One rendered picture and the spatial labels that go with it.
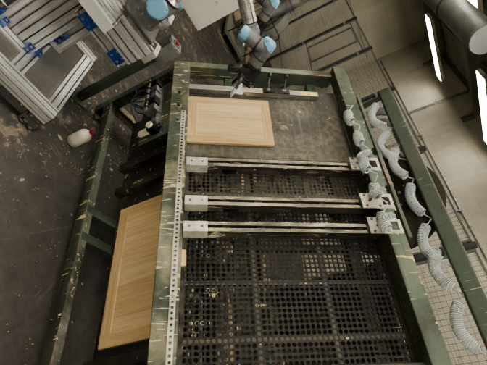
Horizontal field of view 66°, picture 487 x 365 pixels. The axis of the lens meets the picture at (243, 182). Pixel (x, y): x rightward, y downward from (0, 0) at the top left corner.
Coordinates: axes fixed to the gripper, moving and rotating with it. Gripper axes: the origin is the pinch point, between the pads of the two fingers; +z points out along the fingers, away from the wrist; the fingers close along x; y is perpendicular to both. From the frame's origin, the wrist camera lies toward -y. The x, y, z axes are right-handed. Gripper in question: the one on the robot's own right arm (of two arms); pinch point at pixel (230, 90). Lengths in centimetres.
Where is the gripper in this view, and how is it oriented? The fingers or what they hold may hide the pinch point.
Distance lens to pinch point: 214.3
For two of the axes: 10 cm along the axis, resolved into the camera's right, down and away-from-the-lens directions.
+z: -5.7, 5.9, 5.8
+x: 0.3, -6.8, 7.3
